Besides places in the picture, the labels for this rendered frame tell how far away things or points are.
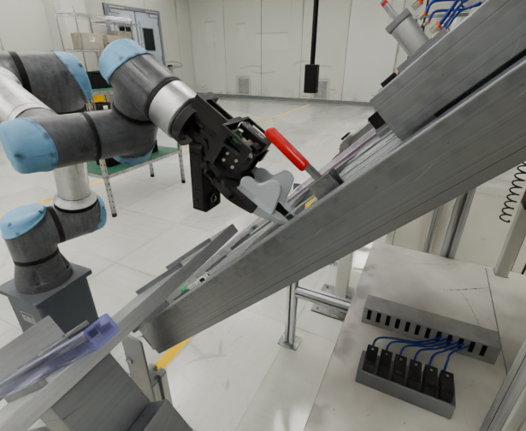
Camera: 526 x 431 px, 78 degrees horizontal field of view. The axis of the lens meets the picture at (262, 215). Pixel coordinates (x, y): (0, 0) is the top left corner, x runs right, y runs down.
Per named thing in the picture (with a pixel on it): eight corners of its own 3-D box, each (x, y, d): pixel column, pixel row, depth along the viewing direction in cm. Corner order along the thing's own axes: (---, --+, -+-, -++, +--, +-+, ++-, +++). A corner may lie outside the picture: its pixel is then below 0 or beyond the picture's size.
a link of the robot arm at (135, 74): (132, 78, 55) (140, 29, 49) (180, 118, 54) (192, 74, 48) (92, 88, 50) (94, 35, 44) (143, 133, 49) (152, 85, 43)
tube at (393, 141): (185, 295, 64) (181, 291, 64) (190, 291, 65) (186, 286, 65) (421, 130, 34) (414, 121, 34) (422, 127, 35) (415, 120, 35)
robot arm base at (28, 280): (4, 286, 97) (-9, 258, 92) (51, 260, 109) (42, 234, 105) (38, 299, 91) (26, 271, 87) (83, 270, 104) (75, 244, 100)
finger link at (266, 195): (300, 210, 41) (249, 162, 42) (276, 238, 44) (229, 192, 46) (310, 202, 43) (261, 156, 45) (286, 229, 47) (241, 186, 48)
